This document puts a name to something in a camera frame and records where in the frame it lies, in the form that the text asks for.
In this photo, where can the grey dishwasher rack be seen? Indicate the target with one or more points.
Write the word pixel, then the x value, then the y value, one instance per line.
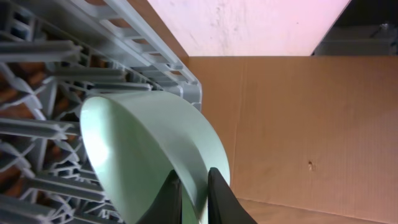
pixel 55 55

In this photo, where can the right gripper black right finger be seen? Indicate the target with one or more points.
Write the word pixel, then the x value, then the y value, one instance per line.
pixel 223 206

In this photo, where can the brown cardboard sheet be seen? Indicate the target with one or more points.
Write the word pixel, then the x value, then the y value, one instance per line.
pixel 309 139

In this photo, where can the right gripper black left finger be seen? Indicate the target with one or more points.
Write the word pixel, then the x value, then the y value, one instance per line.
pixel 167 206

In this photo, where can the mint green bowl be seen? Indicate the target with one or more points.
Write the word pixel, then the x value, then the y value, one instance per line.
pixel 133 140

